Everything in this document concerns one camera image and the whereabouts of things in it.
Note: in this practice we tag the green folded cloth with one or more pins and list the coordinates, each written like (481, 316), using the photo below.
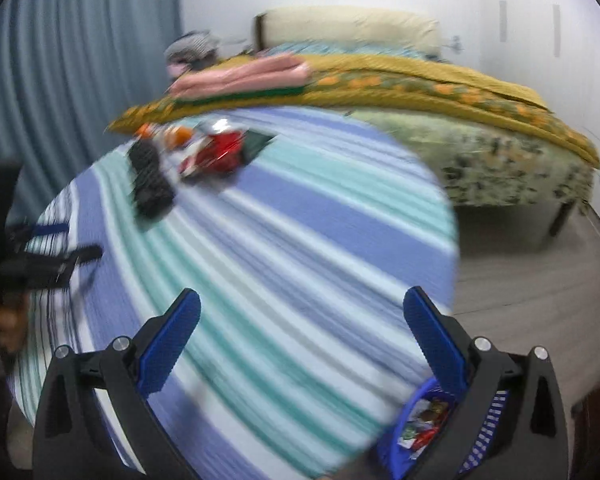
(250, 94)

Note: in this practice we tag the cream padded headboard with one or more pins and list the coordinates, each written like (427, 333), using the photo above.
(345, 27)

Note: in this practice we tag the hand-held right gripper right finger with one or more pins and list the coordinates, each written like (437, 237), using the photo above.
(436, 342)

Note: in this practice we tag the teal floral pillow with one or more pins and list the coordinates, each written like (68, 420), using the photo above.
(385, 50)
(300, 49)

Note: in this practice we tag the round table, striped cloth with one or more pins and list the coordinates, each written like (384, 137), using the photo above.
(280, 270)

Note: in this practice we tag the black mesh net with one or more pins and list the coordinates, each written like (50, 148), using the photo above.
(150, 180)

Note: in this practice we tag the red and white packet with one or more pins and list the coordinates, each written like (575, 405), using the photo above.
(215, 155)

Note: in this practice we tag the plastic bottle with orange cap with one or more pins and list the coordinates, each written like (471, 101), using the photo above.
(162, 135)

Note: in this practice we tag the pink striped folded cloth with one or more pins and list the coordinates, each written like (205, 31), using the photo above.
(245, 75)

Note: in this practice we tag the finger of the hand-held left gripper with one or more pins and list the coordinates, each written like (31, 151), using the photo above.
(55, 265)
(47, 230)

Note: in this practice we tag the dark green packet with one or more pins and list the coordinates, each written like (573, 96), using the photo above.
(258, 145)

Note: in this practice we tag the blue plastic basket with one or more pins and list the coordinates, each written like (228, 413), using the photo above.
(480, 430)

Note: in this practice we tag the white wall socket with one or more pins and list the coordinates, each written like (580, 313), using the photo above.
(456, 43)

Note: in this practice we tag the pile of patterned clothes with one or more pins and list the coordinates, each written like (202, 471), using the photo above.
(192, 47)

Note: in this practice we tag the white wardrobe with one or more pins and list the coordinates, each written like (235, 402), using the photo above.
(555, 60)

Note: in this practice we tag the yellow snack packet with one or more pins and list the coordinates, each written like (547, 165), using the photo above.
(432, 408)

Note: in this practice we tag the grey-blue curtain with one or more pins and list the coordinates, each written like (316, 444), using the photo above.
(80, 85)

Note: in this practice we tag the person's left hand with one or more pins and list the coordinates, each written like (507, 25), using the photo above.
(5, 322)

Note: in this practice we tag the mustard and floral quilt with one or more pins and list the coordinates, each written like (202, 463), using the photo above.
(430, 85)

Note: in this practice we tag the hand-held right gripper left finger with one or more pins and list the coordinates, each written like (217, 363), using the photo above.
(167, 345)

